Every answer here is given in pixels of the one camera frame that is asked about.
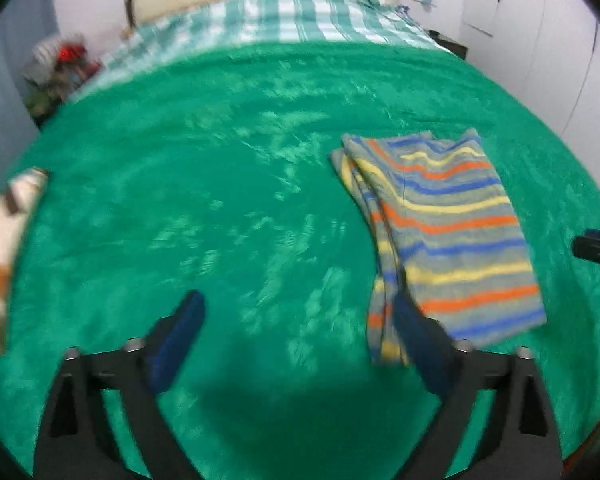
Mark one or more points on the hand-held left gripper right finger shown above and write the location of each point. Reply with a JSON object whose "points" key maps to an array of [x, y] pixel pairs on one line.
{"points": [[422, 350]]}

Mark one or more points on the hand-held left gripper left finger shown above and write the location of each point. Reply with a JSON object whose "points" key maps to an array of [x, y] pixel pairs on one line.
{"points": [[175, 345]]}

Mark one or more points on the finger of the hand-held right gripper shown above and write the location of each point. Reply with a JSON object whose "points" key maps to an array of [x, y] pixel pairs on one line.
{"points": [[597, 247]]}

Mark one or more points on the striped knit sweater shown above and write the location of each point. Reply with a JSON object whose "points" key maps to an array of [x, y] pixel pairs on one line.
{"points": [[455, 235]]}

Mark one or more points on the pile of clothes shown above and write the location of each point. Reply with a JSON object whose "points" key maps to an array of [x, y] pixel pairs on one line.
{"points": [[65, 70]]}

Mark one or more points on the green blanket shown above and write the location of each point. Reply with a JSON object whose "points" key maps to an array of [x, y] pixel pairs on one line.
{"points": [[205, 160]]}

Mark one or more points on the white brown patterned pillow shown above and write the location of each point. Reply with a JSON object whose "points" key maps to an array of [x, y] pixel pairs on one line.
{"points": [[5, 230]]}

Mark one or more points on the white wardrobe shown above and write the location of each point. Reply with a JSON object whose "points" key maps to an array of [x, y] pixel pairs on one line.
{"points": [[555, 35]]}

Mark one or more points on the dark nightstand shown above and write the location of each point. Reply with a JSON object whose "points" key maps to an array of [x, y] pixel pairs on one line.
{"points": [[450, 42]]}

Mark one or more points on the grey curtain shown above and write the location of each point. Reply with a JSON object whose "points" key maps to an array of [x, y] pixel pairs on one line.
{"points": [[5, 85]]}

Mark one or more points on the green checked bedsheet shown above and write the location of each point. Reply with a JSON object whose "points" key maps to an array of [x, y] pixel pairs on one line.
{"points": [[290, 15]]}

